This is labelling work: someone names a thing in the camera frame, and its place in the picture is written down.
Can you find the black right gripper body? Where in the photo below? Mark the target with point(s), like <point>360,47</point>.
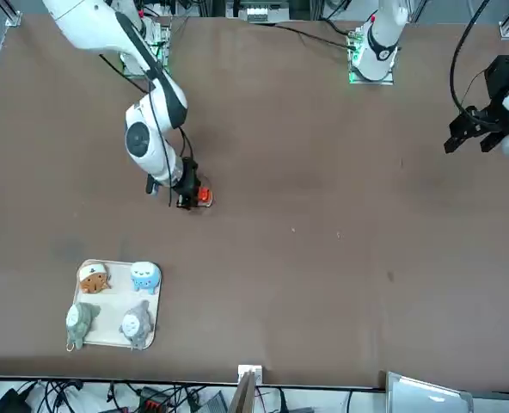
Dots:
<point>189,174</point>

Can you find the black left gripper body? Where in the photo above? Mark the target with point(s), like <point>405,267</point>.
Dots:
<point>499,77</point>

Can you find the orange-and-blue toy bus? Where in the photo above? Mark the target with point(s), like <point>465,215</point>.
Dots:
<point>205,196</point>

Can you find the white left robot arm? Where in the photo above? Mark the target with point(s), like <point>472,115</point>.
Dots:
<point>381,34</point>

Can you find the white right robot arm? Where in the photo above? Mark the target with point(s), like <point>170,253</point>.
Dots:
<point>142,142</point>

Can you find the blue white plush toy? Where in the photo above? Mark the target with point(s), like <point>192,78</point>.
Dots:
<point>145,276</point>

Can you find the orange brown plush toy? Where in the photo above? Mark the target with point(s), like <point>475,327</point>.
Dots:
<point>93,279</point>

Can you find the beige plastic tray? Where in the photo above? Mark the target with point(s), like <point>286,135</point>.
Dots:
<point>117,301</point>

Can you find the green plush toy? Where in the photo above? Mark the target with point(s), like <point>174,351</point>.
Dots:
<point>79,320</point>

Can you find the grey power strip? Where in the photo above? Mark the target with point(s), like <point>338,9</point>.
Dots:
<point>266,14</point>

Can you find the silver metal tray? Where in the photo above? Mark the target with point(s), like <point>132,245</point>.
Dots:
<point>426,393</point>

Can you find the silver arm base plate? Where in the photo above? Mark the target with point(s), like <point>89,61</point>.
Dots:
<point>162,38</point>
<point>388,79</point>

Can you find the aluminium frame post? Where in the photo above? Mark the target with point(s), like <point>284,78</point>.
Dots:
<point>246,391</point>

